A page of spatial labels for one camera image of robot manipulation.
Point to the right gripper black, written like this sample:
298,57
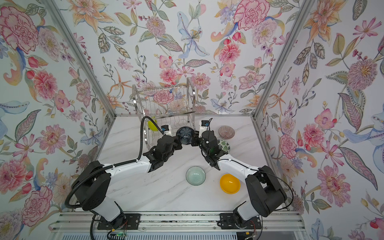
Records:
195,140

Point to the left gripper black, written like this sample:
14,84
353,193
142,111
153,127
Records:
177,141

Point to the dark blue patterned bowl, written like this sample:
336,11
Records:
185,135

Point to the lime green bowl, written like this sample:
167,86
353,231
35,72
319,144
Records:
152,125

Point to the steel wire dish rack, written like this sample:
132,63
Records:
174,106

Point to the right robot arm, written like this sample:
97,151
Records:
265,191

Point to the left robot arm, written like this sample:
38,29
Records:
89,191

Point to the green leaf pattern bowl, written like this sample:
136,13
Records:
224,146

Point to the pink striped bowl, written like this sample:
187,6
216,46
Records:
226,132

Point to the pale teal glass bowl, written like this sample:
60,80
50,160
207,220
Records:
195,176

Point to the yellow bowl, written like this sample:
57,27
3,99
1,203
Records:
230,184

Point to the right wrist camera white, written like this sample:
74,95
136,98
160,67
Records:
204,125

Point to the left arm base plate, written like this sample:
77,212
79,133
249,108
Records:
126,222

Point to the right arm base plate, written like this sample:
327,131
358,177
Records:
230,221

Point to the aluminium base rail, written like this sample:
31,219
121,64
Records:
145,222

